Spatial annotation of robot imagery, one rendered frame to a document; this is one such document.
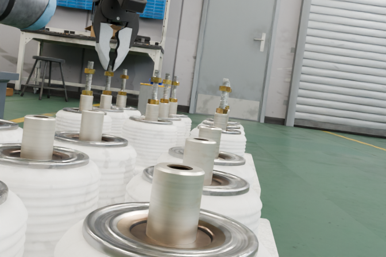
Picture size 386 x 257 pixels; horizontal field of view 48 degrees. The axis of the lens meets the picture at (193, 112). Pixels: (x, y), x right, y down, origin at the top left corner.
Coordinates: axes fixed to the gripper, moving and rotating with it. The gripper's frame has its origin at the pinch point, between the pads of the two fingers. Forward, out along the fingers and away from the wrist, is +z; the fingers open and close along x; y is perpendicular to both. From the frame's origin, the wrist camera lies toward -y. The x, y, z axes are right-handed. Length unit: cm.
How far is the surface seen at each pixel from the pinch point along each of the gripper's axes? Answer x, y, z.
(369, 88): -443, 319, -29
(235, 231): 14, -69, 9
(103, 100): 0.7, -0.2, 7.4
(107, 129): 3.0, -12.6, 11.7
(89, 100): 6.1, -10.4, 7.1
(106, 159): 13.2, -47.1, 10.2
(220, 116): -12.8, -23.0, 6.7
